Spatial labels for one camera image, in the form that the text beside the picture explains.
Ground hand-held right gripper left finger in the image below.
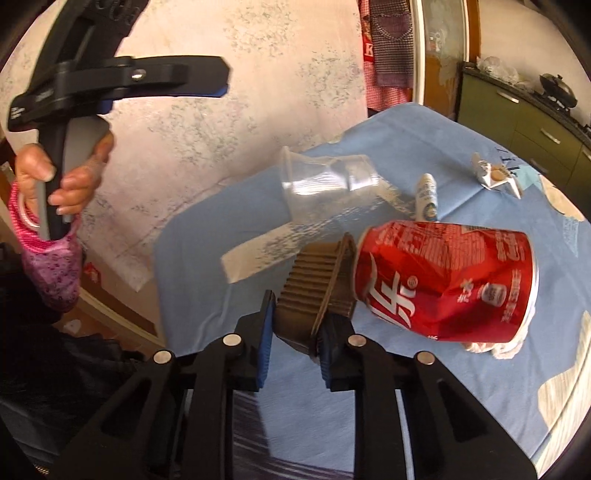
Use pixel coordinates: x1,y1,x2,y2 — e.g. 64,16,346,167
53,290,278,480

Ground black gas stove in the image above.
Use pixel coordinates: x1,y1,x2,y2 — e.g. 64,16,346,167
536,95,591,137

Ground green lower kitchen cabinets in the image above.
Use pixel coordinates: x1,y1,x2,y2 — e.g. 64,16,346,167
457,62,591,178

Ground small white bottle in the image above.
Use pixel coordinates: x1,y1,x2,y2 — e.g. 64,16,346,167
414,173,439,222

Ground person's left forearm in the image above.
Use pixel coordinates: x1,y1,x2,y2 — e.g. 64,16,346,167
8,182,85,313

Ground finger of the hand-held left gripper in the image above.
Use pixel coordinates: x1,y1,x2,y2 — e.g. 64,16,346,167
71,55,230,100

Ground red soda can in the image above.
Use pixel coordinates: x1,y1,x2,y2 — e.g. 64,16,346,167
353,220,540,342

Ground clear plastic cup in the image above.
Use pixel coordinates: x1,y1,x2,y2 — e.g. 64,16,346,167
279,147,380,221

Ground person's left hand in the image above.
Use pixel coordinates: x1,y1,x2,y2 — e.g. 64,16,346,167
14,131,115,217

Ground black wok with lid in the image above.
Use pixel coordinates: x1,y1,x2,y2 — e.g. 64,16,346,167
538,71,579,109

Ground white tissue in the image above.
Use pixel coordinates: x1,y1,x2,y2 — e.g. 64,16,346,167
462,309,536,360

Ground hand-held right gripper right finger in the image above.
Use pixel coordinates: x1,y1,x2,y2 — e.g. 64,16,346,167
318,316,539,480

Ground person's dark clothing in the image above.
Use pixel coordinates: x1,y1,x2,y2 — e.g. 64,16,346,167
0,240,167,462

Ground crumpled paper wrapper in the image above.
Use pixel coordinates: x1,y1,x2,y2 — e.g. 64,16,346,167
470,153,525,200

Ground clear plastic bag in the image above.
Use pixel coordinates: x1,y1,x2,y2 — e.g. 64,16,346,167
475,55,520,84

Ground brown ribbed paper holder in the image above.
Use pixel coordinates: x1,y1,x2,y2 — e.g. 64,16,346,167
274,233,358,356

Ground sliding glass door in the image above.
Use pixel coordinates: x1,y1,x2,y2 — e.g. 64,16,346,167
411,0,481,121

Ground red checked apron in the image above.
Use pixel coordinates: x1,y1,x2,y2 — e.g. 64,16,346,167
358,0,416,112

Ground black kitchen countertop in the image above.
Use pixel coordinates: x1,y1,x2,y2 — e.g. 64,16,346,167
462,60,591,148

